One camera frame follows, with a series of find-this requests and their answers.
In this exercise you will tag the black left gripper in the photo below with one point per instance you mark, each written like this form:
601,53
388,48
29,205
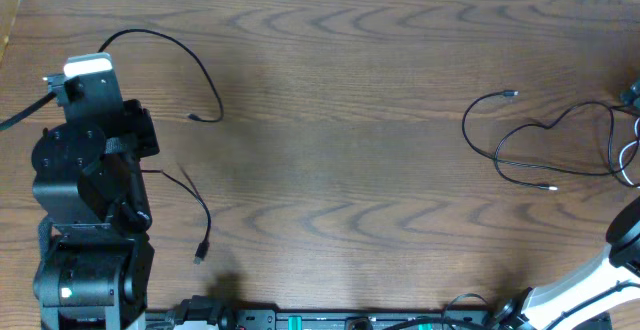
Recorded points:
145,123

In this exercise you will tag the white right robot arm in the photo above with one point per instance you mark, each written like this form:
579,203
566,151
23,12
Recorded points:
609,279

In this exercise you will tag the brown cardboard side panel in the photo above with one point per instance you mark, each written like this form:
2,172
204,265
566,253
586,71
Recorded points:
8,13

